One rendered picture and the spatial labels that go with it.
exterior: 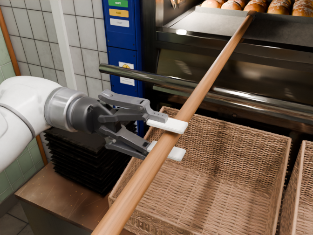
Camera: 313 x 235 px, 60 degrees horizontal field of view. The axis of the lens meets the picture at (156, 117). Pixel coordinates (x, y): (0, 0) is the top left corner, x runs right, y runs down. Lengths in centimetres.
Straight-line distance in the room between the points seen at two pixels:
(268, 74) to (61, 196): 97
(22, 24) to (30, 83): 100
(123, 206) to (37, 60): 135
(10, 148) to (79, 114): 14
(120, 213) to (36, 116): 31
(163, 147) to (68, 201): 83
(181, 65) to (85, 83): 55
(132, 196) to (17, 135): 28
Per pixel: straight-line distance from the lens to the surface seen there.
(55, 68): 158
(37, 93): 61
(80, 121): 56
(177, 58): 117
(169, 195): 120
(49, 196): 129
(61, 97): 59
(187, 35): 110
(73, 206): 122
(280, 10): 142
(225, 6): 145
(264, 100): 71
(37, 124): 62
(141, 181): 41
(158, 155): 45
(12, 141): 58
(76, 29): 138
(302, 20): 141
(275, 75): 111
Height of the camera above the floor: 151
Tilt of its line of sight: 34 degrees down
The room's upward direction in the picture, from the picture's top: straight up
